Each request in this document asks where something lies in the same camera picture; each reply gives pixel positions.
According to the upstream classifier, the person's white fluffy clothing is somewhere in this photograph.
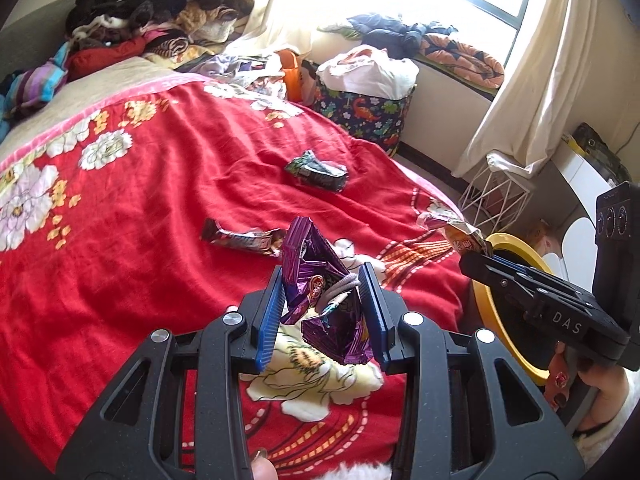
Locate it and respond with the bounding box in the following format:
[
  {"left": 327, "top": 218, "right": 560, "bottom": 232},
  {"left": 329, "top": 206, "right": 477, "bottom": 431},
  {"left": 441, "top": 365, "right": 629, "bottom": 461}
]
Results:
[{"left": 320, "top": 461, "right": 397, "bottom": 480}]

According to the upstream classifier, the dinosaur print fabric basket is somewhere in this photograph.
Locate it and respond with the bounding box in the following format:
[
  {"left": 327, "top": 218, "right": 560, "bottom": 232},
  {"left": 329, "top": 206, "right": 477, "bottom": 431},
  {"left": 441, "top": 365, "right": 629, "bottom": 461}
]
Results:
[{"left": 312, "top": 81, "right": 417, "bottom": 157}]

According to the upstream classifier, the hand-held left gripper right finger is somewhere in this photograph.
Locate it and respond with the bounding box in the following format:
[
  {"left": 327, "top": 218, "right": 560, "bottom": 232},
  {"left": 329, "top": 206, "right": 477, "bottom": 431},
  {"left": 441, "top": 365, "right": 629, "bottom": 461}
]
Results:
[{"left": 358, "top": 261, "right": 586, "bottom": 480}]

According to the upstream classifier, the striped colourful cloth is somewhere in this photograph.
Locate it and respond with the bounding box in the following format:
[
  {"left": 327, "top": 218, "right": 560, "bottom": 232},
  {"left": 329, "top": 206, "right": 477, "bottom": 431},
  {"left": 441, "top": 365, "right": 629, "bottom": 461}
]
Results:
[{"left": 0, "top": 42, "right": 72, "bottom": 122}]

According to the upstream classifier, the red garment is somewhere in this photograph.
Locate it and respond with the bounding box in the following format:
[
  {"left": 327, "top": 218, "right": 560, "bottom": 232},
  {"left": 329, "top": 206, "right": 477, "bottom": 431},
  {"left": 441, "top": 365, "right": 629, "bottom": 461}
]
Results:
[{"left": 66, "top": 35, "right": 147, "bottom": 79}]

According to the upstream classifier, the lavender cloth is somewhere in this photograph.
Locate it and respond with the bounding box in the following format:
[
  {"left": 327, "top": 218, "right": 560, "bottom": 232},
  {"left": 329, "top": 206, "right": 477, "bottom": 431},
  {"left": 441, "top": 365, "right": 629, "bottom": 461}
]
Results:
[{"left": 190, "top": 52, "right": 287, "bottom": 92}]

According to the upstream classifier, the dark crumpled foil wrapper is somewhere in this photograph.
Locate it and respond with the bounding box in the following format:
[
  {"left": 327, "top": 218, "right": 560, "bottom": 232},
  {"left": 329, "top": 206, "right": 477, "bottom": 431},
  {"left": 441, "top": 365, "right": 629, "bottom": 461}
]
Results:
[{"left": 284, "top": 149, "right": 349, "bottom": 193}]

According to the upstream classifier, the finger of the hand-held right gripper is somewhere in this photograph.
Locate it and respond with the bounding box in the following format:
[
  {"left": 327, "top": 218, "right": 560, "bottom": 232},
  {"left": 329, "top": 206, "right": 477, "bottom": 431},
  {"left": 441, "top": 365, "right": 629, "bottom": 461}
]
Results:
[{"left": 459, "top": 252, "right": 551, "bottom": 322}]

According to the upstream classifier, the black cable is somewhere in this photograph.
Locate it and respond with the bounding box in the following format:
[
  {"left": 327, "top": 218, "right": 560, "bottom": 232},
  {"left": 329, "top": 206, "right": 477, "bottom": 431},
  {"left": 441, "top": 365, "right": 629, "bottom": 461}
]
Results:
[{"left": 611, "top": 124, "right": 640, "bottom": 157}]

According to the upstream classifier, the person's right hand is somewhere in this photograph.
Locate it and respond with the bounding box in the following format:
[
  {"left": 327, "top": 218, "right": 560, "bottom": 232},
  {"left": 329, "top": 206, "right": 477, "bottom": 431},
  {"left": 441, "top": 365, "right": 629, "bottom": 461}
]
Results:
[{"left": 546, "top": 342, "right": 632, "bottom": 434}]

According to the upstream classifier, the grey hair tie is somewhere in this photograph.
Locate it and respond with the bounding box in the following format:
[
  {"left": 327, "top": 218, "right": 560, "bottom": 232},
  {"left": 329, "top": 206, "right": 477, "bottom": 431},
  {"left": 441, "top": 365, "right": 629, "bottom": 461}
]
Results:
[{"left": 319, "top": 274, "right": 362, "bottom": 312}]

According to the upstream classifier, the yellow-rimmed trash bin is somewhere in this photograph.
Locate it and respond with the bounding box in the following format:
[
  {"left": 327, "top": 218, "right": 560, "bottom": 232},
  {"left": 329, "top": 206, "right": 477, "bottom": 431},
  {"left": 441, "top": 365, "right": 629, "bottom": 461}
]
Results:
[{"left": 470, "top": 232, "right": 568, "bottom": 387}]

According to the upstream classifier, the black device on desk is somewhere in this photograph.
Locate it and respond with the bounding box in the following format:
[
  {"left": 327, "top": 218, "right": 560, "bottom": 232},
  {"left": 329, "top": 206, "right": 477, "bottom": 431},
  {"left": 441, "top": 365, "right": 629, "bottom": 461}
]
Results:
[{"left": 569, "top": 121, "right": 627, "bottom": 177}]

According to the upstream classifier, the person's right forearm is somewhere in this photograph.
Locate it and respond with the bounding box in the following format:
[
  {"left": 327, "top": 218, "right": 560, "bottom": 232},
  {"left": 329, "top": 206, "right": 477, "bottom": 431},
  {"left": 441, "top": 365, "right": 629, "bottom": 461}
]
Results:
[{"left": 574, "top": 375, "right": 640, "bottom": 462}]

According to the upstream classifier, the person's left hand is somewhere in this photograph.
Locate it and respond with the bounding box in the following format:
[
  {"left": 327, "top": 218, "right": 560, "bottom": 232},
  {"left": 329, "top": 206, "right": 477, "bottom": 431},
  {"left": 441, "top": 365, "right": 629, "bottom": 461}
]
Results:
[{"left": 249, "top": 449, "right": 279, "bottom": 480}]

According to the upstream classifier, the orange bag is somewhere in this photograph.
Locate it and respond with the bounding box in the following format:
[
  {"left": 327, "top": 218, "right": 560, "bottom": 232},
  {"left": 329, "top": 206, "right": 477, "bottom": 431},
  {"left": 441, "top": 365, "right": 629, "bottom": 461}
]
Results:
[{"left": 276, "top": 49, "right": 307, "bottom": 104}]

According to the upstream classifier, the orange patterned cushion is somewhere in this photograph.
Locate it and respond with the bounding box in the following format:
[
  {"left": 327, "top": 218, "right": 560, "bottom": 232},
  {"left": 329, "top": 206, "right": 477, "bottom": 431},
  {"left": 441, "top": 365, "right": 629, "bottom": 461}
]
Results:
[{"left": 417, "top": 33, "right": 507, "bottom": 93}]

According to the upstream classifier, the white chair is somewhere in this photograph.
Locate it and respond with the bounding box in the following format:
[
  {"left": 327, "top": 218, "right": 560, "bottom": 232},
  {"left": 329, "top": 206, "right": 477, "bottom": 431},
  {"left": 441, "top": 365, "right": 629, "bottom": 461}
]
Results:
[{"left": 559, "top": 214, "right": 602, "bottom": 287}]

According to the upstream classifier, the brown chocolate bar wrapper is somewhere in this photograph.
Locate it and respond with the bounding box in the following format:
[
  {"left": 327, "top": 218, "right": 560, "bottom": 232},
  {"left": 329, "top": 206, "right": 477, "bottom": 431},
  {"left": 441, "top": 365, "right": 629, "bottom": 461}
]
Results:
[{"left": 200, "top": 217, "right": 287, "bottom": 259}]

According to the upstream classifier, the white desk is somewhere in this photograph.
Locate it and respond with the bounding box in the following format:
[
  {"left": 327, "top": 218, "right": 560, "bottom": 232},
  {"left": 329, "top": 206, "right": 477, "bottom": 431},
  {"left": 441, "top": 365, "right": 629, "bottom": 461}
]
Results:
[{"left": 551, "top": 144, "right": 632, "bottom": 221}]

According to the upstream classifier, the white wire basket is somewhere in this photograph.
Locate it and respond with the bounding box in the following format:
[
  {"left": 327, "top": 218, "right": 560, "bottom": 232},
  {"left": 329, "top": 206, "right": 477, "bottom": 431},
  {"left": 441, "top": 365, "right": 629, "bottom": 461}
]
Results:
[{"left": 456, "top": 151, "right": 534, "bottom": 232}]

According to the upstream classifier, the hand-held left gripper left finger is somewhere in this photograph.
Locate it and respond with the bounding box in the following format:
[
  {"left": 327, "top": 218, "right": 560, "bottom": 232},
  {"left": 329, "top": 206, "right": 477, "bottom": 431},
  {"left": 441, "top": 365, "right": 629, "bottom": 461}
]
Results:
[{"left": 56, "top": 265, "right": 287, "bottom": 480}]

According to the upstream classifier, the purple foil snack wrapper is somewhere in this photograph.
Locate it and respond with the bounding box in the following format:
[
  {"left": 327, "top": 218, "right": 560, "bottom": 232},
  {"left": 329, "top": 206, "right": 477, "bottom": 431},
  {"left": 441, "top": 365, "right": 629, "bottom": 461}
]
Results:
[{"left": 279, "top": 216, "right": 373, "bottom": 367}]

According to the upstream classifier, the navy jacket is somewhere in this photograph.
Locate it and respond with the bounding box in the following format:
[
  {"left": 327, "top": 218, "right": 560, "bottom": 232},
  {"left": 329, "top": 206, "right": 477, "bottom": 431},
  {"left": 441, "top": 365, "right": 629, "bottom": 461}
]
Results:
[{"left": 346, "top": 13, "right": 459, "bottom": 59}]

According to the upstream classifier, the red floral blanket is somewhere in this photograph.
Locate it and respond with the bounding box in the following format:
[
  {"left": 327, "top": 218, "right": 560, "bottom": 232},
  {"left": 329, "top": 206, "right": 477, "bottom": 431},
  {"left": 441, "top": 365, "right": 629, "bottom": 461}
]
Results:
[{"left": 0, "top": 74, "right": 477, "bottom": 480}]

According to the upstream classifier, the orange snack wrapper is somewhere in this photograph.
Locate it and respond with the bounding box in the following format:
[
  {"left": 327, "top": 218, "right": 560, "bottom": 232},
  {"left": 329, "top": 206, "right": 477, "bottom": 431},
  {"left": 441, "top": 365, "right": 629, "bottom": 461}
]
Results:
[{"left": 417, "top": 210, "right": 488, "bottom": 257}]

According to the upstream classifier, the brown patterned blanket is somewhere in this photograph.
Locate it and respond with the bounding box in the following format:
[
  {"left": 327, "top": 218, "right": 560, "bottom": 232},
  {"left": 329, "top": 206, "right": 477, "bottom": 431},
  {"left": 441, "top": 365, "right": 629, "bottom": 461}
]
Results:
[{"left": 142, "top": 29, "right": 217, "bottom": 64}]

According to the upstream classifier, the cream curtain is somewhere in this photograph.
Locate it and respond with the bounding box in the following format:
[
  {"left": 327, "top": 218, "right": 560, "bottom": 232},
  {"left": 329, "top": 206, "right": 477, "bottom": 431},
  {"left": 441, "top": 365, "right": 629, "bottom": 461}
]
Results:
[
  {"left": 452, "top": 0, "right": 597, "bottom": 179},
  {"left": 222, "top": 0, "right": 327, "bottom": 57}
]

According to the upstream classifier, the beige bed cover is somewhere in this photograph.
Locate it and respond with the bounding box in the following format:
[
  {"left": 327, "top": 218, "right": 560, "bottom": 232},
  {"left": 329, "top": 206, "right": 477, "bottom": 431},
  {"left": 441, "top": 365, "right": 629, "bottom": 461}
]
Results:
[{"left": 0, "top": 57, "right": 177, "bottom": 157}]

